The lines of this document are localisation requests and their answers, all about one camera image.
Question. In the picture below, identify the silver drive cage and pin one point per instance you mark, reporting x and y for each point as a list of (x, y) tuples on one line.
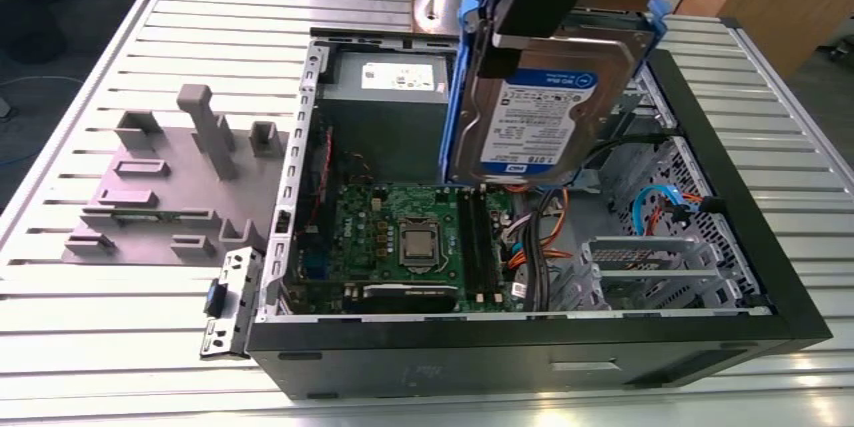
[(634, 112)]

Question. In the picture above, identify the silver CPU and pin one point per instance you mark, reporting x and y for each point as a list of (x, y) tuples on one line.
[(420, 244)]

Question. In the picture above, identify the green RAM stick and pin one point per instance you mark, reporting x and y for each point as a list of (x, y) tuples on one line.
[(143, 217)]

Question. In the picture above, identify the silver disk bay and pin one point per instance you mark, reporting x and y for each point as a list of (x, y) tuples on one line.
[(656, 274)]

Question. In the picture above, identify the grey parts rack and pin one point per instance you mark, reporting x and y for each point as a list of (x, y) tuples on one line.
[(180, 182)]

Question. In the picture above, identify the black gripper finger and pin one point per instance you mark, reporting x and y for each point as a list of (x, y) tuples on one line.
[(500, 62)]

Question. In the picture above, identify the black open PC case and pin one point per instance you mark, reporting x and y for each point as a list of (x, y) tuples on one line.
[(467, 362)]

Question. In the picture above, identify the green motherboard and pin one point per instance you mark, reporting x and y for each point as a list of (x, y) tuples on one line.
[(363, 207)]

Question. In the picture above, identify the black graphics card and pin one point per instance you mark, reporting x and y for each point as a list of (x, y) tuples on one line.
[(407, 297)]

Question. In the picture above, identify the blue monitor plug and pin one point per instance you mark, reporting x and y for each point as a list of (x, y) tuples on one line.
[(215, 297)]

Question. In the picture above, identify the CPU socket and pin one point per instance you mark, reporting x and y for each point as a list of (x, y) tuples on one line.
[(423, 221)]

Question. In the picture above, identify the grey power supply unit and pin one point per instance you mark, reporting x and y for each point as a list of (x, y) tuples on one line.
[(387, 137)]

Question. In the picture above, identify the hard disk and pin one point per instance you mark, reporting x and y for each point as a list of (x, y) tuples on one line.
[(540, 122)]

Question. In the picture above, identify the black RAM slot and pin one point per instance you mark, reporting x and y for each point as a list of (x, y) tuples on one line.
[(470, 237), (487, 237)]

